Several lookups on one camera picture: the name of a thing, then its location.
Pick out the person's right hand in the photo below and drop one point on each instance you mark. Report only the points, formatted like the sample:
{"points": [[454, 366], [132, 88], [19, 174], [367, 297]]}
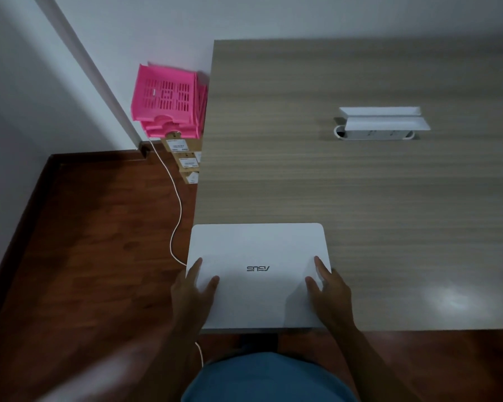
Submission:
{"points": [[334, 299]]}

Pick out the person's left hand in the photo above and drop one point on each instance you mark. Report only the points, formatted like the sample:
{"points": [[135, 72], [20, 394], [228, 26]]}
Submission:
{"points": [[189, 299]]}

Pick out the person's right thumb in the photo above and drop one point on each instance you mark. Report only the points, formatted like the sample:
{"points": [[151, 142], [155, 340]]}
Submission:
{"points": [[312, 286]]}

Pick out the person's left thumb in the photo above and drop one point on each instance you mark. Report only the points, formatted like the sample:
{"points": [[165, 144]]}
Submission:
{"points": [[211, 285]]}

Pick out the white laptop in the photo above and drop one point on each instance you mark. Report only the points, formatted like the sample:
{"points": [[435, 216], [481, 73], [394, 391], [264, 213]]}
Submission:
{"points": [[258, 251]]}

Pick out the person's left forearm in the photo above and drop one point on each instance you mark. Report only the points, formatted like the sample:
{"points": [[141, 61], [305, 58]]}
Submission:
{"points": [[151, 364]]}

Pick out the person's right forearm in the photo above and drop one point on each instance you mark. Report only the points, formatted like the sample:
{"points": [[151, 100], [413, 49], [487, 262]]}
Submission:
{"points": [[371, 366]]}

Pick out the person's blue shorts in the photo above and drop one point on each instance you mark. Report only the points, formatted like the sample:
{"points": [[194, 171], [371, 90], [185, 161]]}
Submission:
{"points": [[268, 378]]}

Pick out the small labelled cardboard box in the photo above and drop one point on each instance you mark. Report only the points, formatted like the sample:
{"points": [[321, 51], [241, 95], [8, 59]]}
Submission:
{"points": [[190, 178]]}

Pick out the medium labelled cardboard box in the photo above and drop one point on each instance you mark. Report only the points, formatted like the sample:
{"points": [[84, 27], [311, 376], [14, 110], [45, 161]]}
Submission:
{"points": [[187, 162]]}

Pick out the large labelled cardboard box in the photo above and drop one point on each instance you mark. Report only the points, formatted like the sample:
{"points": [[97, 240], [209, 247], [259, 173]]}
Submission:
{"points": [[177, 145]]}

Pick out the white table socket box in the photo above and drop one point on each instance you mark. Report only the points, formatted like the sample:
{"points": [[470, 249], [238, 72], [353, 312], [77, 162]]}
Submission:
{"points": [[381, 123]]}

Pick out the stack of pink plastic baskets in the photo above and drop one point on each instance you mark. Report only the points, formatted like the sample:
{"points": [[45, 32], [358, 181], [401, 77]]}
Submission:
{"points": [[163, 96]]}

